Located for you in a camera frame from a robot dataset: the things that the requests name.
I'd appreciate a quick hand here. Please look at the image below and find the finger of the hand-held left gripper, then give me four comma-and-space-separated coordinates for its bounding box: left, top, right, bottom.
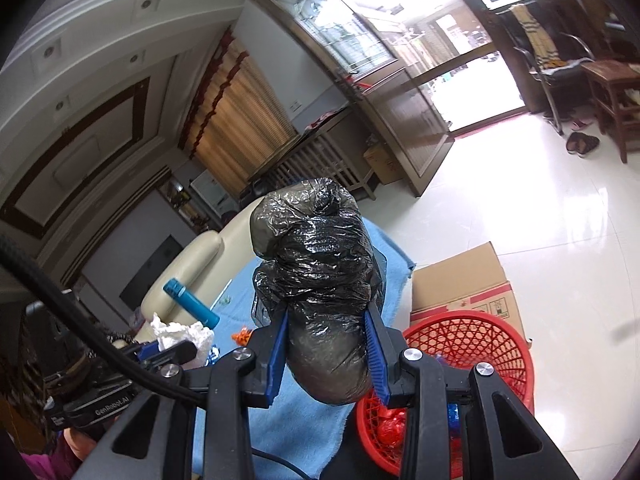
137, 340, 199, 367
107, 331, 149, 354

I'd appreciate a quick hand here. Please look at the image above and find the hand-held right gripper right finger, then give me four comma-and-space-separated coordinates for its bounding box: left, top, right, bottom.
363, 304, 581, 480

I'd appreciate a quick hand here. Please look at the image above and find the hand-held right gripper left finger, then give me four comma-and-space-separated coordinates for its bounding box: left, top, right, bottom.
80, 309, 291, 480

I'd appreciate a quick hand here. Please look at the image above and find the white tissue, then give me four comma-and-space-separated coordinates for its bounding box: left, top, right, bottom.
149, 312, 215, 369

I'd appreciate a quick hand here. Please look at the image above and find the black plastic bag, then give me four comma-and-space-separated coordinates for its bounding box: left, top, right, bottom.
250, 176, 389, 406

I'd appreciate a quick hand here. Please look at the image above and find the red plastic basket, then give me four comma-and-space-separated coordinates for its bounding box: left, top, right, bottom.
355, 310, 535, 480

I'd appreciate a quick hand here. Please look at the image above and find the person's left forearm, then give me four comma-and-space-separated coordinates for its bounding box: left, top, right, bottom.
20, 440, 87, 480

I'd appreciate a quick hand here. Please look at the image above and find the person's left hand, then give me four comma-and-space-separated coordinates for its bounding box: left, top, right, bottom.
62, 427, 108, 466

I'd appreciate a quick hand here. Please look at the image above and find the teal thermos bottle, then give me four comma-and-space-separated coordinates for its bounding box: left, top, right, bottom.
163, 278, 220, 327

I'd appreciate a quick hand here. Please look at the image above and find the black television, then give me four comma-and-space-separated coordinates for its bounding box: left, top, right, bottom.
119, 234, 184, 311

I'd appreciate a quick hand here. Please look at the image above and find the blue tablecloth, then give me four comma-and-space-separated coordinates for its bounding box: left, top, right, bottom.
192, 215, 417, 480

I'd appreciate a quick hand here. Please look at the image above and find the cream leather sofa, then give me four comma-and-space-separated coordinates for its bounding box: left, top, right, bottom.
137, 195, 282, 342

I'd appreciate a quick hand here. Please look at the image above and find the cardboard box with red print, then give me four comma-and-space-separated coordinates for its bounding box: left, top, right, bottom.
410, 241, 532, 347

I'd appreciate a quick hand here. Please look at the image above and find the dark display cabinet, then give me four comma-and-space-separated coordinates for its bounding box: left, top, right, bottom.
157, 177, 221, 234

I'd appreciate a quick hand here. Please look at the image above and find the white standing air conditioner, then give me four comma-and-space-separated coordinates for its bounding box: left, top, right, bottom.
189, 170, 226, 212

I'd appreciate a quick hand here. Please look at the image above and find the plain brown cardboard box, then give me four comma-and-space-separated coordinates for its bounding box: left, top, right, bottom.
362, 142, 404, 186

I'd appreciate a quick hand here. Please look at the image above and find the wooden crib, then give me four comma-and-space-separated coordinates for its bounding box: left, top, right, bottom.
250, 110, 379, 202

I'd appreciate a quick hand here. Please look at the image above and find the beige curtain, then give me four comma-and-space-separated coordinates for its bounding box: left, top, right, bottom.
177, 27, 301, 187

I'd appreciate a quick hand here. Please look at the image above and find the brown glass door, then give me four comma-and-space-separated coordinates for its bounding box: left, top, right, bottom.
247, 0, 456, 199

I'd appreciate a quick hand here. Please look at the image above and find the metal chair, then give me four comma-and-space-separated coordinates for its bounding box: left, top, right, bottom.
500, 2, 601, 136

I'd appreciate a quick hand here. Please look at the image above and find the wooden stool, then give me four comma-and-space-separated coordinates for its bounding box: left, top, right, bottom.
582, 60, 640, 164

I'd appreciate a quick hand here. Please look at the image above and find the striped towel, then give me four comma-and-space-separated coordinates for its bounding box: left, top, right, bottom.
510, 4, 561, 69

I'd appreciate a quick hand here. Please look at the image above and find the black cable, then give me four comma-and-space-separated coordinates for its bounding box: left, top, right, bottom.
0, 232, 209, 409

